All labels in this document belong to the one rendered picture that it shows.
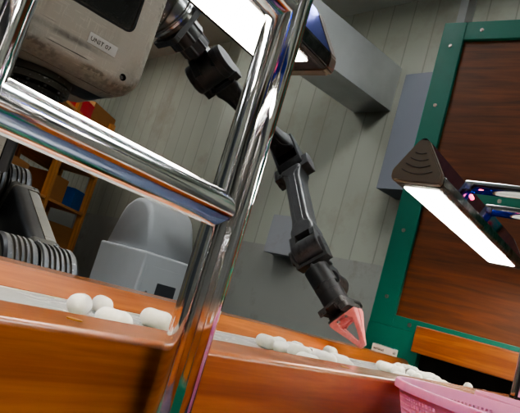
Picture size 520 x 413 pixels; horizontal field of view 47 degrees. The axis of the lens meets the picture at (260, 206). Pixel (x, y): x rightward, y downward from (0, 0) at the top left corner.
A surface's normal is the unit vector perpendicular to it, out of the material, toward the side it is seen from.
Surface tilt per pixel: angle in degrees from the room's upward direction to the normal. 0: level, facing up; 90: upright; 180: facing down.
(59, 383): 90
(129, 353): 90
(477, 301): 90
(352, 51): 90
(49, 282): 45
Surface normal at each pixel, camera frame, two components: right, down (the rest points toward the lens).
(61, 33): 0.66, 0.07
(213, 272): 0.28, -0.07
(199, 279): -0.15, -0.20
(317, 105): -0.70, -0.31
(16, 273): 0.75, -0.57
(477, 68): -0.54, -0.29
